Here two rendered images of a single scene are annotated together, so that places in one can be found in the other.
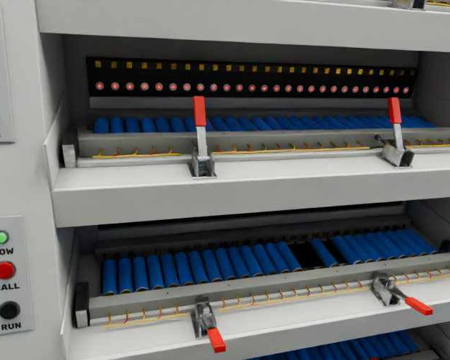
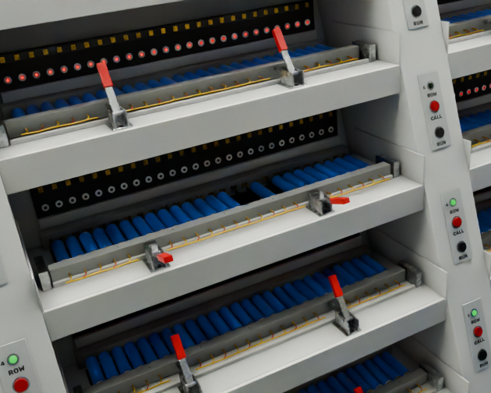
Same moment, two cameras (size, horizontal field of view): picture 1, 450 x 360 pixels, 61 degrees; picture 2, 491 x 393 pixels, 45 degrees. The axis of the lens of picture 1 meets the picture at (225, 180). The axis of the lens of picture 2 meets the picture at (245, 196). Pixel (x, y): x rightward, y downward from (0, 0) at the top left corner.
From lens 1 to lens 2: 0.38 m
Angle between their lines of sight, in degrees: 6
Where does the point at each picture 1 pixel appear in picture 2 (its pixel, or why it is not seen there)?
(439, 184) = (337, 95)
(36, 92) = not seen: outside the picture
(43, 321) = (14, 274)
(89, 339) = (56, 295)
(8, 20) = not seen: outside the picture
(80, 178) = (16, 150)
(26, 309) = not seen: outside the picture
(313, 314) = (255, 235)
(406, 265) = (338, 180)
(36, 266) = not seen: outside the picture
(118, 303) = (75, 262)
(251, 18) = not seen: outside the picture
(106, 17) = (9, 13)
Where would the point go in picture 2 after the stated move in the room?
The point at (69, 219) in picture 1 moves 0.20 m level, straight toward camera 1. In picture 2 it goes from (15, 185) to (49, 183)
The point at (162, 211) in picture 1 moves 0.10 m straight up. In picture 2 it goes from (93, 164) to (72, 87)
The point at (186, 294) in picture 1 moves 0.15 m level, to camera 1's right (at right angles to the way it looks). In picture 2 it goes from (135, 243) to (238, 216)
